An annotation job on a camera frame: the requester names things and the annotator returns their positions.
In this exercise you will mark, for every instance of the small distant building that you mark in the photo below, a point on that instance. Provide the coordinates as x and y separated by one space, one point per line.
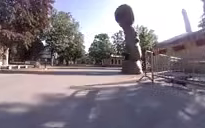
112 61

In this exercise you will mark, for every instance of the tall dark sculpture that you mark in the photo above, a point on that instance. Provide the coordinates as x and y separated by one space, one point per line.
131 46

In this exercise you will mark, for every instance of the long low kerb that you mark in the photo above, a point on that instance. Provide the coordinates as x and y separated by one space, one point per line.
56 71

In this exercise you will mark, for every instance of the row of large trees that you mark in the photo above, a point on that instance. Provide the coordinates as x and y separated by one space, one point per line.
60 36

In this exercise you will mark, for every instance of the tall chimney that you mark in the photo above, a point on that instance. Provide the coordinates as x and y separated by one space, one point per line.
186 21

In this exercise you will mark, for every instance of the metal barrier fence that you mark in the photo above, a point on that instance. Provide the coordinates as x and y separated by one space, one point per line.
148 66

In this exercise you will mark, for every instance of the brown brick building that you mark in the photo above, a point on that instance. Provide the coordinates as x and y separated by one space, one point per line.
186 46

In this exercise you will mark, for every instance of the pale bench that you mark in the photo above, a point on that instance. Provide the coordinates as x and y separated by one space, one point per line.
13 66

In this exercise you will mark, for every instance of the grey asphalt ground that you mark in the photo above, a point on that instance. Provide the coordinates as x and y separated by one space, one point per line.
40 93

